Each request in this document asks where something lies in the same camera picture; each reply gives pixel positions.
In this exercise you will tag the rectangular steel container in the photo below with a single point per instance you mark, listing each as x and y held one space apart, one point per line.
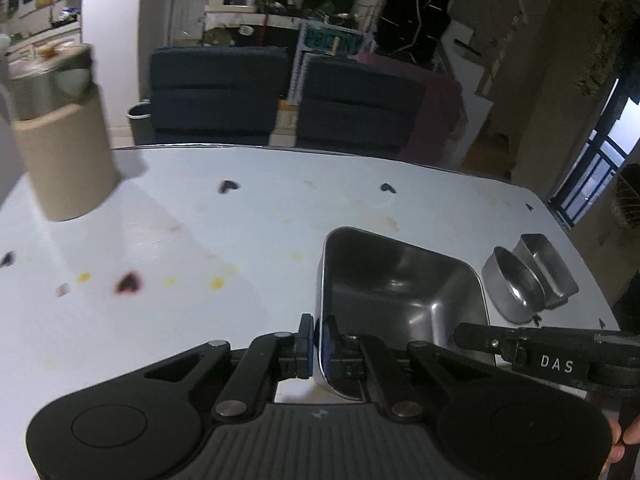
550 265

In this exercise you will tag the oval steel bowl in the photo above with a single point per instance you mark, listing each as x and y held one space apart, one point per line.
510 285

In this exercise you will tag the square steel container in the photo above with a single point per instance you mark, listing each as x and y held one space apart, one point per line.
400 285

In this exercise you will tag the beige ribbed canister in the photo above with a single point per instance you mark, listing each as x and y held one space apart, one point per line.
65 160

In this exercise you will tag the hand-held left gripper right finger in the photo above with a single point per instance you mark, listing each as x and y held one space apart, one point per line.
327 347

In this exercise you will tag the dark framed glass door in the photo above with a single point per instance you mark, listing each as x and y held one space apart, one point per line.
595 170

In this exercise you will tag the dark blue chair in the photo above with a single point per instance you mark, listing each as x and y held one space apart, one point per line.
355 110
215 100

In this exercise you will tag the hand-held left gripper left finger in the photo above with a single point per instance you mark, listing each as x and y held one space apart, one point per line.
310 347

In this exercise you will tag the grey trash bin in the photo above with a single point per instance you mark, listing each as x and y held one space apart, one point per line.
139 125

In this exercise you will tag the maroon chair cover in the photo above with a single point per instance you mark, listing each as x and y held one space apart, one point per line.
440 110

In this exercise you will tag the black hanging jacket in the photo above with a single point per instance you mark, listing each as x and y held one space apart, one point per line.
415 10

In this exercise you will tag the green plate sign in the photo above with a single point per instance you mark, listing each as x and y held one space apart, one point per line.
332 40

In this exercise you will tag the person's right hand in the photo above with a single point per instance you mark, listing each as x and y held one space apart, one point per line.
631 430

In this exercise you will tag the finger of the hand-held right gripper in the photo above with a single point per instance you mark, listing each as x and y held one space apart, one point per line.
490 342

